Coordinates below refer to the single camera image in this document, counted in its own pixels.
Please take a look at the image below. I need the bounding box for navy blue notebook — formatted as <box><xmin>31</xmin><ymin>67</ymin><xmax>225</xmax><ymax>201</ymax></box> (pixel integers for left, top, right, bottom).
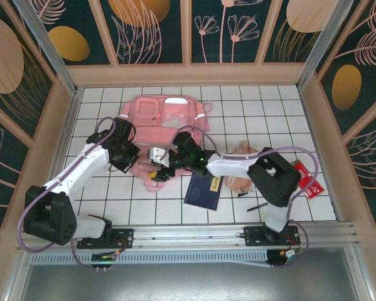
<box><xmin>183</xmin><ymin>171</ymin><xmax>223</xmax><ymax>211</ymax></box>

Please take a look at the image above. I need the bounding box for pink student backpack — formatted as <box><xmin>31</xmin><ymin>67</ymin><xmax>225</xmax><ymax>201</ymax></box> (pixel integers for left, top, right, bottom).
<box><xmin>118</xmin><ymin>95</ymin><xmax>214</xmax><ymax>194</ymax></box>

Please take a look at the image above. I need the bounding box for beige pencil pouch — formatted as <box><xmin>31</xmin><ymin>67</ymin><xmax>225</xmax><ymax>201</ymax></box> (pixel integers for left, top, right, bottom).
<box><xmin>222</xmin><ymin>139</ymin><xmax>261</xmax><ymax>198</ymax></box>

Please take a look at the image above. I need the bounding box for black pen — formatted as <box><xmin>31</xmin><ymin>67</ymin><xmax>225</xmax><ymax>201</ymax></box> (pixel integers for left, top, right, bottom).
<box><xmin>246</xmin><ymin>202</ymin><xmax>269</xmax><ymax>212</ymax></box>

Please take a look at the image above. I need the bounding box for red packet white print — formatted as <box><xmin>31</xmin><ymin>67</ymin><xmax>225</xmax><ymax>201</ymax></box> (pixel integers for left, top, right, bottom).
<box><xmin>300</xmin><ymin>179</ymin><xmax>325</xmax><ymax>199</ymax></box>
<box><xmin>289</xmin><ymin>159</ymin><xmax>313</xmax><ymax>189</ymax></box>

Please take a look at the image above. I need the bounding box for green lit controller board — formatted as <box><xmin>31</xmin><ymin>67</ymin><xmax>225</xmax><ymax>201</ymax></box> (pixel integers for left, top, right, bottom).
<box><xmin>90</xmin><ymin>250</ymin><xmax>120</xmax><ymax>263</ymax></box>

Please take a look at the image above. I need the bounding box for grey metal sheet panel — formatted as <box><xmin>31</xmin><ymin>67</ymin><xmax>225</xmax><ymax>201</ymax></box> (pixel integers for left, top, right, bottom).
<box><xmin>5</xmin><ymin>247</ymin><xmax>373</xmax><ymax>301</ymax></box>

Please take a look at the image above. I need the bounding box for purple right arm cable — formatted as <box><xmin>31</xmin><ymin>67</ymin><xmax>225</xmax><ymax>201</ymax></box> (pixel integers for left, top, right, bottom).
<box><xmin>162</xmin><ymin>125</ymin><xmax>320</xmax><ymax>270</ymax></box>

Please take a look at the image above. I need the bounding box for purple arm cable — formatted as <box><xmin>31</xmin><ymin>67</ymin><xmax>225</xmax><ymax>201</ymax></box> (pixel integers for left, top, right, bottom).
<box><xmin>162</xmin><ymin>125</ymin><xmax>320</xmax><ymax>270</ymax></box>
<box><xmin>19</xmin><ymin>116</ymin><xmax>119</xmax><ymax>272</ymax></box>

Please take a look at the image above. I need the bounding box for aluminium side rail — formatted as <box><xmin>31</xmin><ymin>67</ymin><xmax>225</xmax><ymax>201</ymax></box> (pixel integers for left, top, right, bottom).
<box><xmin>33</xmin><ymin>89</ymin><xmax>83</xmax><ymax>226</ymax></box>
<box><xmin>300</xmin><ymin>87</ymin><xmax>345</xmax><ymax>222</ymax></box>

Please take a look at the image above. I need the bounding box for aluminium mounting rail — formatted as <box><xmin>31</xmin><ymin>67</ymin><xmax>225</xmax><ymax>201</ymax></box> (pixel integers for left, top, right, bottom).
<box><xmin>18</xmin><ymin>221</ymin><xmax>360</xmax><ymax>251</ymax></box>

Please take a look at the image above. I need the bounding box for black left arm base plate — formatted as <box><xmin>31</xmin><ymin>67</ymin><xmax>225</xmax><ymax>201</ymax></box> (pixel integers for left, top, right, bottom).
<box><xmin>77</xmin><ymin>228</ymin><xmax>134</xmax><ymax>250</ymax></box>

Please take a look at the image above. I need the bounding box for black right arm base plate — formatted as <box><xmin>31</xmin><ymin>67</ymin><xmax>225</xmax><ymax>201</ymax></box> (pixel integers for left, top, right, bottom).
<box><xmin>244</xmin><ymin>225</ymin><xmax>301</xmax><ymax>248</ymax></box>

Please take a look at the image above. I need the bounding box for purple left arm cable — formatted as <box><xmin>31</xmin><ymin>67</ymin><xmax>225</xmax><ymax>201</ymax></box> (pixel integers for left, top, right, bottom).
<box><xmin>19</xmin><ymin>116</ymin><xmax>119</xmax><ymax>272</ymax></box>

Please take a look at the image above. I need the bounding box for aluminium frame post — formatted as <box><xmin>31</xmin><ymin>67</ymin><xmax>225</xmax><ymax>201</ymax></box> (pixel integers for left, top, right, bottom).
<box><xmin>13</xmin><ymin>0</ymin><xmax>82</xmax><ymax>95</ymax></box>
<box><xmin>296</xmin><ymin>0</ymin><xmax>357</xmax><ymax>90</ymax></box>

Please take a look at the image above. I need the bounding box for controller board with orange wires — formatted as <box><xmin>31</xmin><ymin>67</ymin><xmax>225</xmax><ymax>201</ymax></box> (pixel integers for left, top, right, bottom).
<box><xmin>269</xmin><ymin>249</ymin><xmax>303</xmax><ymax>267</ymax></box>

